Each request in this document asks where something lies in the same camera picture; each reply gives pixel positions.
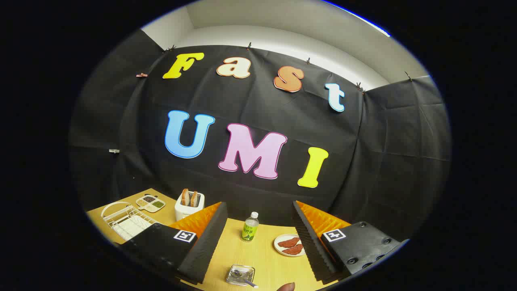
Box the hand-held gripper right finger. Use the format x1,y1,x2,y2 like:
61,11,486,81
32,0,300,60
292,200,401,283

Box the white wire dish rack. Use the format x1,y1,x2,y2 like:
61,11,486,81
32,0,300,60
101,201,162,243

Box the white toaster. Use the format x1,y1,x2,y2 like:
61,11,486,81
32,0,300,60
174,190,205,221

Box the black backdrop cloth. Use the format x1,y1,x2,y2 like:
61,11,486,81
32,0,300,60
69,29,452,243

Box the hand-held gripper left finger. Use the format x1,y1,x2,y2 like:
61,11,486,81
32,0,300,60
120,201,228,285

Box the divided tray with food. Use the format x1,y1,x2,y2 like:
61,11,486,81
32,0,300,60
136,195,166,213

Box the metal wire basket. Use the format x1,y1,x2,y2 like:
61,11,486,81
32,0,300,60
226,264,256,287

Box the white oval plate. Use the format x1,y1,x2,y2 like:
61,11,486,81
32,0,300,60
274,234,306,257

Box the metal spoon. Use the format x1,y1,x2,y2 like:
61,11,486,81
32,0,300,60
232,270,259,289

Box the green label drink bottle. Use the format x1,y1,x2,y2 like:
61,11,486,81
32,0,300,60
241,212,260,242

